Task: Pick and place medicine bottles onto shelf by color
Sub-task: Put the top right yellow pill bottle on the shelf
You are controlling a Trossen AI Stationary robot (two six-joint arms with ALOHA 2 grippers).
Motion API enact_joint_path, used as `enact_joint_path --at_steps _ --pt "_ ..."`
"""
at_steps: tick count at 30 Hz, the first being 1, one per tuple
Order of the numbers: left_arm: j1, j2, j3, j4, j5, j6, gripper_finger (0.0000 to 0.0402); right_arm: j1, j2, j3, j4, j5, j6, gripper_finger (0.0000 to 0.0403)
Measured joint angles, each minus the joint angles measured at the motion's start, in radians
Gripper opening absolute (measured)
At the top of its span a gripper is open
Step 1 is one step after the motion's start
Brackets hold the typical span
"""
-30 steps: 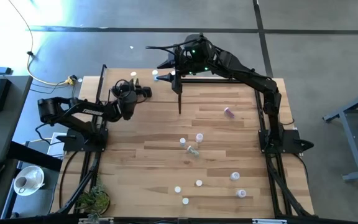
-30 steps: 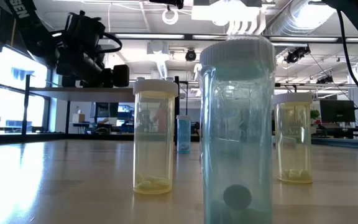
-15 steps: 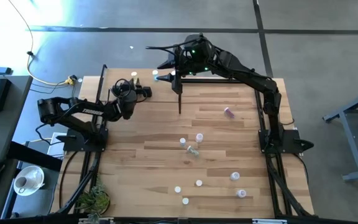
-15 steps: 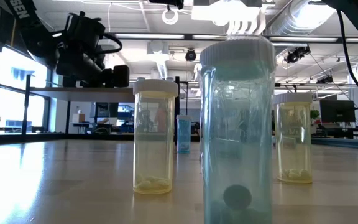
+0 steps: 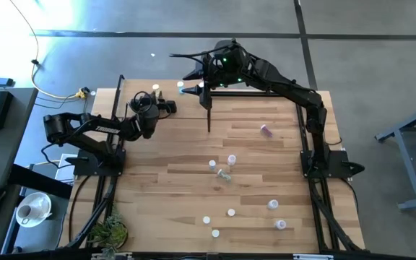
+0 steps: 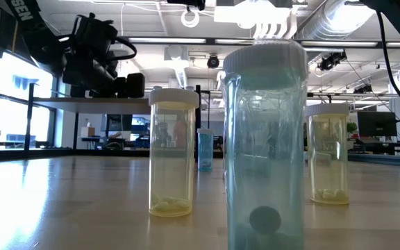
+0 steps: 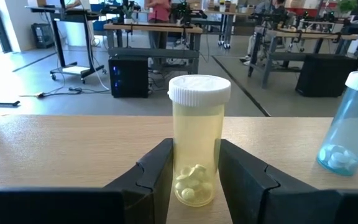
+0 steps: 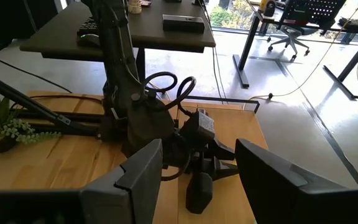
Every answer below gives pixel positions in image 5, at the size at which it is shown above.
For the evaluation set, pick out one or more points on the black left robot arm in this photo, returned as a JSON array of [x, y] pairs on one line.
[[107, 129]]

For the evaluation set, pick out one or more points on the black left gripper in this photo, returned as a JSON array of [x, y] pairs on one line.
[[149, 121]]

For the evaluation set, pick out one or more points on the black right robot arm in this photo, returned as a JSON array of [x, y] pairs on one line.
[[302, 94]]

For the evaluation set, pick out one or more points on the white cup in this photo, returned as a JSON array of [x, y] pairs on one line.
[[24, 212]]

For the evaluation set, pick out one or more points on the green potted plant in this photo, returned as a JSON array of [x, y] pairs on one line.
[[108, 233]]

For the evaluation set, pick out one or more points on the wooden shelf with black frame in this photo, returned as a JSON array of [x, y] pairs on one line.
[[182, 108]]

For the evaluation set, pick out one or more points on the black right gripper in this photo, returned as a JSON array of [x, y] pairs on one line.
[[229, 68]]

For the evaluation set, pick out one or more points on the blue medicine bottle white cap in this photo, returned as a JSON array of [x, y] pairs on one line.
[[212, 164], [180, 85], [215, 233], [201, 85]]

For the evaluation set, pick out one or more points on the blue pill bottle far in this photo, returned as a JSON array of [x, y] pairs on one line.
[[280, 224]]

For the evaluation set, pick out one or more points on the black aluminium rig frame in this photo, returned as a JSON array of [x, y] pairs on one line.
[[237, 94]]

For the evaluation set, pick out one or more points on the purple medicine bottle white cap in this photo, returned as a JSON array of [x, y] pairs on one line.
[[266, 130], [272, 204], [231, 159]]

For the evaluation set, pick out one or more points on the white paper sheet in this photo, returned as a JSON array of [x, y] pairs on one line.
[[61, 173]]

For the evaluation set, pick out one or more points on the grey metal table frame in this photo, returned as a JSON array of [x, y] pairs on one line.
[[408, 168]]

